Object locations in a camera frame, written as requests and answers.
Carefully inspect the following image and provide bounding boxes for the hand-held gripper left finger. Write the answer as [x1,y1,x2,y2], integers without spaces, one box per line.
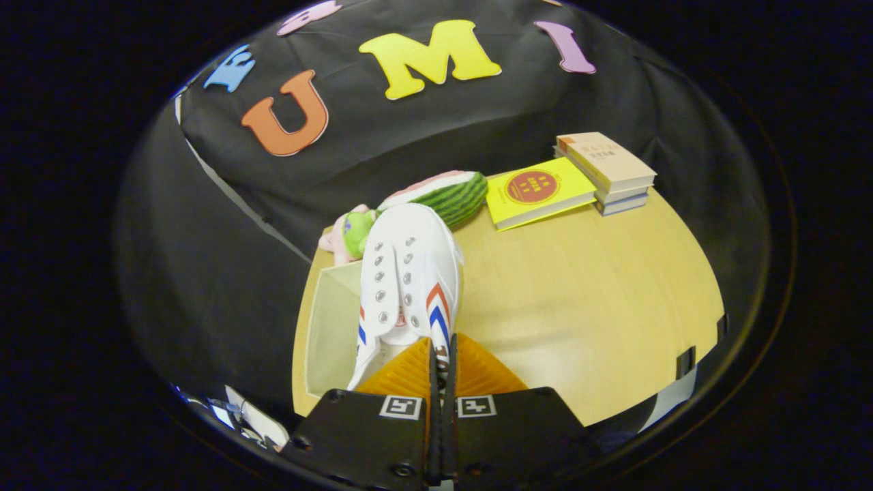
[280,338,438,491]

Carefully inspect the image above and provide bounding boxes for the beige fabric storage box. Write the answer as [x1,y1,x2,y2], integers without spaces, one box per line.
[305,259,366,398]

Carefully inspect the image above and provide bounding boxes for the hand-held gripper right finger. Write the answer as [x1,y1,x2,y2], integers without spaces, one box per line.
[442,333,591,488]

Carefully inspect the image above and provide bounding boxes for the pink and green plush toy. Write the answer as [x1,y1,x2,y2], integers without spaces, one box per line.
[319,204,379,265]

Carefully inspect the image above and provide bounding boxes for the beige book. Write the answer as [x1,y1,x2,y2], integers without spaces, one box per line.
[556,132,657,194]

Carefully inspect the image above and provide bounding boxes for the grey-blue book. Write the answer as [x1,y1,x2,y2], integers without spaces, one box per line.
[599,194,649,217]

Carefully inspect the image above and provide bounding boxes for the white book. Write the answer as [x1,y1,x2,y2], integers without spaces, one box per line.
[595,184,653,205]

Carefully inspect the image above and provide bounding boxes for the watermelon slice plush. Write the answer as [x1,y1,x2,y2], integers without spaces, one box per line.
[377,170,489,229]

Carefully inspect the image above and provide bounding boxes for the white striped shoe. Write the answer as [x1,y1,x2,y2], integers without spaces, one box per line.
[346,203,464,391]

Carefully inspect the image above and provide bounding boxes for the yellow book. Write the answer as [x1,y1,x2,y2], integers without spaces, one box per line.
[485,158,597,232]

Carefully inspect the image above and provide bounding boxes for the white papers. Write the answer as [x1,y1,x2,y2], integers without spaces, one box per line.
[176,385,291,451]

